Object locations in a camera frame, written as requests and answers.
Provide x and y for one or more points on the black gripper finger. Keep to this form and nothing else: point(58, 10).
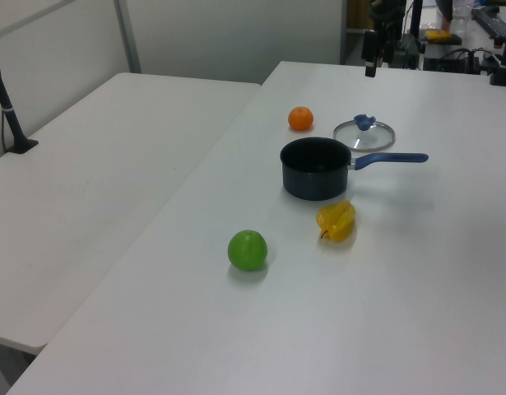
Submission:
point(370, 71)

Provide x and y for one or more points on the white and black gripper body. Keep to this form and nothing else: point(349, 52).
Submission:
point(369, 45)

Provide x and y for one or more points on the glass lid with blue knob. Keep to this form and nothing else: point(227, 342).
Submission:
point(364, 120)

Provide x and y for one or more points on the yellow box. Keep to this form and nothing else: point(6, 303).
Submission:
point(437, 35)

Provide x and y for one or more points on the black electronics box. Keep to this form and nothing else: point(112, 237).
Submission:
point(446, 61)

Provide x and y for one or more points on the orange mandarin fruit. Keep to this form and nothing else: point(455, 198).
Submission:
point(300, 118)

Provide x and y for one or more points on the yellow starfruit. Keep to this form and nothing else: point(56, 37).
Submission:
point(339, 222)

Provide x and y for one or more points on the green apple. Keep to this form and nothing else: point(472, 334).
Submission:
point(247, 251)

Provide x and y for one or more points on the black metal rail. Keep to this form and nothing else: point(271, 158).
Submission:
point(491, 22)

